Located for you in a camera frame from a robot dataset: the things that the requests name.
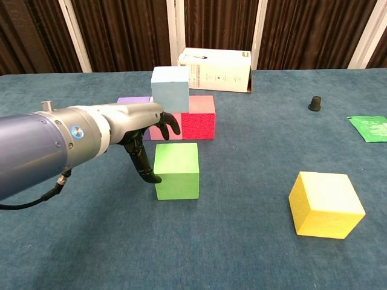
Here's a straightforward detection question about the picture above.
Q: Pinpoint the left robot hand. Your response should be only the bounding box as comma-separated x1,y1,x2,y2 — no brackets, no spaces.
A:
101,101,182,184

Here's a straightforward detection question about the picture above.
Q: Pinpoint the purple foam cube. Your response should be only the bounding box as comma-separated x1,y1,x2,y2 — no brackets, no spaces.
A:
116,96,151,142

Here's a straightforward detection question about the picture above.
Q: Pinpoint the pink foam cube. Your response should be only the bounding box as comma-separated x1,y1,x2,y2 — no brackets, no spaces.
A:
148,112,183,141

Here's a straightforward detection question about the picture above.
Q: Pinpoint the light blue foam cube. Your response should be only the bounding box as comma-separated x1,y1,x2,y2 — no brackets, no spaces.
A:
150,66,190,114

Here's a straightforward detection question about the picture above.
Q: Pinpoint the red foam cube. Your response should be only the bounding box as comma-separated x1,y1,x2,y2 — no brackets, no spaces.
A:
181,95,216,141

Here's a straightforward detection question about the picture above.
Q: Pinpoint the green foam cube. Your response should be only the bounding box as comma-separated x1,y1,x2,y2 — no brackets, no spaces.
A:
152,143,200,201

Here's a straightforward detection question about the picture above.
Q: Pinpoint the yellow foam cube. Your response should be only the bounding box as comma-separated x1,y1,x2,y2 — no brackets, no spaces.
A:
288,171,366,240

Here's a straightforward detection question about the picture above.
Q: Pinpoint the dark brown curtain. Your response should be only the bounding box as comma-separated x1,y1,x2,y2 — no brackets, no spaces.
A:
0,0,387,76

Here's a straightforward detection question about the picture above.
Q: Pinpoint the white cardboard box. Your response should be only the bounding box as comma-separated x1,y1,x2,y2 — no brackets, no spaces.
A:
177,47,253,94

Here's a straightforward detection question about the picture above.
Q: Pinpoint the teal felt table cover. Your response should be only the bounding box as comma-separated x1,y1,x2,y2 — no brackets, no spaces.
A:
0,68,387,290

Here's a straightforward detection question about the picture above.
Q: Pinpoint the small black cap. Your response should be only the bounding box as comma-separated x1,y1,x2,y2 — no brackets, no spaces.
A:
307,95,322,112

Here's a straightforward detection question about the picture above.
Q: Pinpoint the green foil packet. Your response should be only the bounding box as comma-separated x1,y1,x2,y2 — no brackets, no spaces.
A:
346,115,387,143

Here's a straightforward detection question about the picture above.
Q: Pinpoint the white frame post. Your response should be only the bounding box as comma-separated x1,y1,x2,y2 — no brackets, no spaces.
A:
166,0,186,69
347,0,387,69
57,0,93,73
250,0,268,71

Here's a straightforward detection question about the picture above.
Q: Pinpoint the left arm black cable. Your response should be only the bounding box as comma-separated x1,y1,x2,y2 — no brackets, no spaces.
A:
0,169,73,211

